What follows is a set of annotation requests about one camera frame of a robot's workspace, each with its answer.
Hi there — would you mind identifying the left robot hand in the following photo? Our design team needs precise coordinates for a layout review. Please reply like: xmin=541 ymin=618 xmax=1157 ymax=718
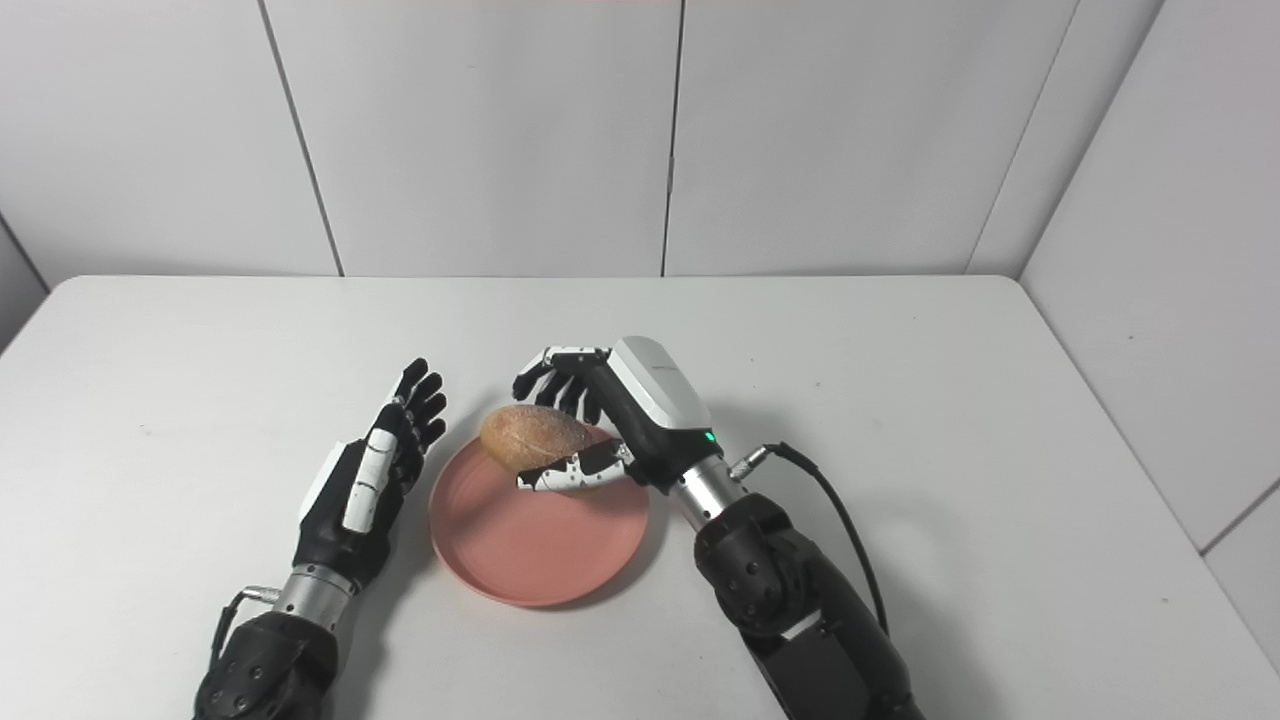
xmin=291 ymin=357 xmax=449 ymax=594

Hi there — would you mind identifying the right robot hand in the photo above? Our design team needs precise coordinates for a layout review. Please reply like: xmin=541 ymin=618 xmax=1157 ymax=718
xmin=512 ymin=336 xmax=724 ymax=494

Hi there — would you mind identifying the bread roll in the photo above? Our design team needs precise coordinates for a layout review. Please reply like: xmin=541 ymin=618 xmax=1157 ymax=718
xmin=480 ymin=404 xmax=599 ymax=475

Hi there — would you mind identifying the pink plate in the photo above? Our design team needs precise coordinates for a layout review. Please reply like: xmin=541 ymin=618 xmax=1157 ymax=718
xmin=428 ymin=420 xmax=651 ymax=609

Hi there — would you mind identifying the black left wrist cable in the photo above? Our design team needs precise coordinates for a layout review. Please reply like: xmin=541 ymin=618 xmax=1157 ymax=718
xmin=208 ymin=586 xmax=281 ymax=669

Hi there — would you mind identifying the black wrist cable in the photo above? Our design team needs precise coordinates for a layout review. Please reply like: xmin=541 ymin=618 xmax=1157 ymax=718
xmin=208 ymin=586 xmax=281 ymax=669
xmin=728 ymin=441 xmax=891 ymax=637

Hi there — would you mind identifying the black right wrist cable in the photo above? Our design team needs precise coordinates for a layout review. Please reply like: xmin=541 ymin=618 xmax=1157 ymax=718
xmin=728 ymin=441 xmax=891 ymax=637

